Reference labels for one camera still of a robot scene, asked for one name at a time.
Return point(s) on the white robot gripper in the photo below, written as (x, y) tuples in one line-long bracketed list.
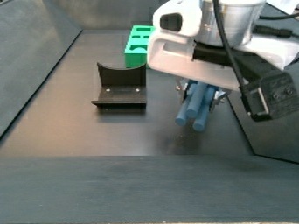
[(184, 23)]

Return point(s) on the light blue three-prong object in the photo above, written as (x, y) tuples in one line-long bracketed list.
[(195, 105)]

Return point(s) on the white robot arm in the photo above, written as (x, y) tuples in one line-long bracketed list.
[(248, 67)]

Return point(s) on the dark brown curved fixture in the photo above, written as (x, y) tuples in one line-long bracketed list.
[(121, 86)]

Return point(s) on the green shape-sorter base block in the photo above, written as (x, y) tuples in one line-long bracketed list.
[(136, 45)]

